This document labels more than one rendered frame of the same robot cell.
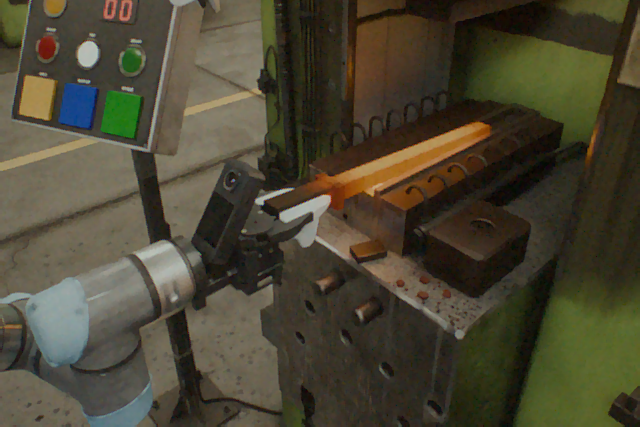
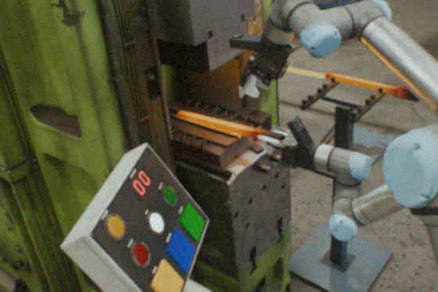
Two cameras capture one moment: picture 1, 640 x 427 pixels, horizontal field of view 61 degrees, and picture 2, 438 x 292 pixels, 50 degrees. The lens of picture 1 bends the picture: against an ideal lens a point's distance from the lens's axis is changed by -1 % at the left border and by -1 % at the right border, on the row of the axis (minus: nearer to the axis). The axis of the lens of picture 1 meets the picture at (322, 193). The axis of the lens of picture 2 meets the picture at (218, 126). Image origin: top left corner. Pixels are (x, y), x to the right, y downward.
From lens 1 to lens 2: 163 cm
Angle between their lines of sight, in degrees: 81
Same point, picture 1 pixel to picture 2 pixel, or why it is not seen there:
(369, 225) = (244, 146)
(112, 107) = (189, 224)
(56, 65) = (153, 254)
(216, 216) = (305, 135)
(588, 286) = not seen: hidden behind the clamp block
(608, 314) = not seen: hidden behind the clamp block
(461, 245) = (266, 116)
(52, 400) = not seen: outside the picture
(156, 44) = (166, 175)
